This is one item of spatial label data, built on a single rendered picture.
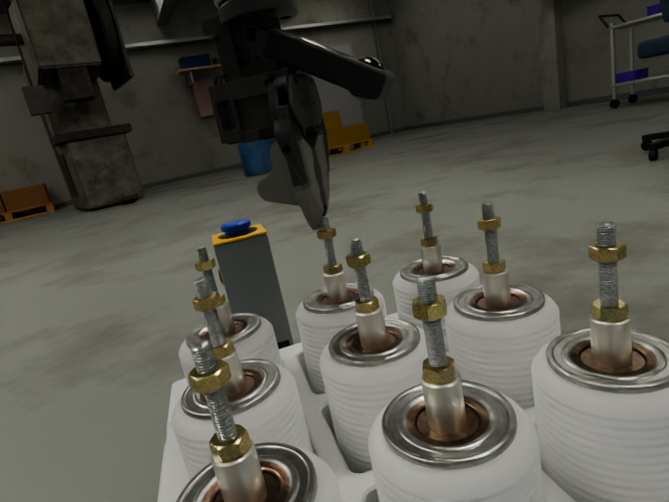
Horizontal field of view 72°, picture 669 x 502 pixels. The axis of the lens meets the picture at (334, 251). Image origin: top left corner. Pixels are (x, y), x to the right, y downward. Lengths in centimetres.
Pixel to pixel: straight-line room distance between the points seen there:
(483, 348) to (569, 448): 10
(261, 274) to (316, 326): 18
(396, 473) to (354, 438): 12
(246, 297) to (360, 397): 30
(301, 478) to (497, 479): 10
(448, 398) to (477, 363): 14
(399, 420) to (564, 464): 11
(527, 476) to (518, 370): 14
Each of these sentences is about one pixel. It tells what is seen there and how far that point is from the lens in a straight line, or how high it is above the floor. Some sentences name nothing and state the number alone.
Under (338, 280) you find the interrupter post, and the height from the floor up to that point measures 27.
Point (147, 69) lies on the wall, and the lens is 996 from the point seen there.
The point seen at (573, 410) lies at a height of 24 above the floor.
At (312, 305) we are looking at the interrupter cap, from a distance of 48.
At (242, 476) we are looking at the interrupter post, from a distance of 25.
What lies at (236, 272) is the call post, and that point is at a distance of 60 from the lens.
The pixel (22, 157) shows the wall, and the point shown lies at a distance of 988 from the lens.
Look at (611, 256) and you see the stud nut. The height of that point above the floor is 32.
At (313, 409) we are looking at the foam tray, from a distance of 45.
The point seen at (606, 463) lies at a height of 21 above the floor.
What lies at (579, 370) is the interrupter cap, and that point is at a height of 25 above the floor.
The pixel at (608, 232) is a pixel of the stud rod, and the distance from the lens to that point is 31.
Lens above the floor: 42
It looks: 15 degrees down
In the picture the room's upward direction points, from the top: 12 degrees counter-clockwise
